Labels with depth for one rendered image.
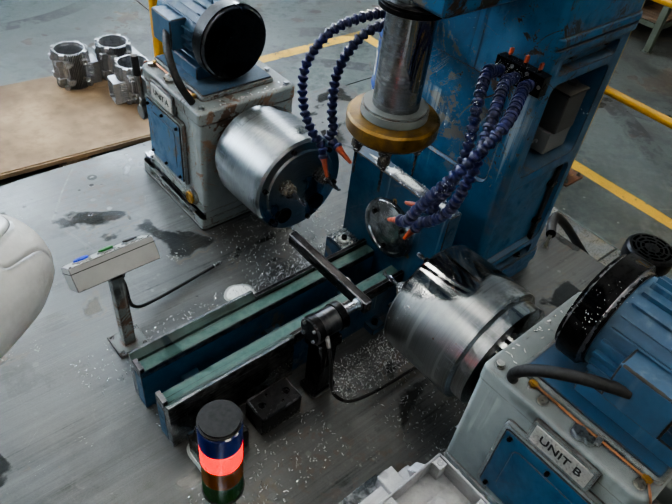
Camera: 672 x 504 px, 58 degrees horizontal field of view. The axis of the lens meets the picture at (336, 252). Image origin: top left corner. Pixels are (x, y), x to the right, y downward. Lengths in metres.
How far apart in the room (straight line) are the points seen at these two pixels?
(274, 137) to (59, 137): 2.05
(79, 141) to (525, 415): 2.69
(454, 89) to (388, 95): 0.24
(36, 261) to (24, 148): 2.60
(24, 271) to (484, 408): 0.73
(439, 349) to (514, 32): 0.59
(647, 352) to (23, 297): 0.76
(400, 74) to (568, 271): 0.90
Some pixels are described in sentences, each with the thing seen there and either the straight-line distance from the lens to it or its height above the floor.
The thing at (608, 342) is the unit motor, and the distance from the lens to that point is 0.93.
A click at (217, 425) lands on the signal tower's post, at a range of 0.83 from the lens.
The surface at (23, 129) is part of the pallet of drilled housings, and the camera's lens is 3.44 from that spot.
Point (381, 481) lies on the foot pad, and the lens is 0.96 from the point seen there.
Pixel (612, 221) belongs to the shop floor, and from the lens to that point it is 3.52.
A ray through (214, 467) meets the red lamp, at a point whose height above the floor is 1.14.
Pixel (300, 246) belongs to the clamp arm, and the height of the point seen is 1.02.
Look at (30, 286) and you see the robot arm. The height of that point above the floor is 1.45.
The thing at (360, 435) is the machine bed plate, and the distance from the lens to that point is 1.31.
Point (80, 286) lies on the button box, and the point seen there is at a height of 1.05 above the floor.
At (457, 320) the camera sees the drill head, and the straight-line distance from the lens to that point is 1.09.
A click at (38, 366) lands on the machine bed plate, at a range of 1.47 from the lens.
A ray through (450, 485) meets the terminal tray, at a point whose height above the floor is 1.11.
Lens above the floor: 1.93
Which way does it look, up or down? 43 degrees down
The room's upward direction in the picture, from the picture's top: 8 degrees clockwise
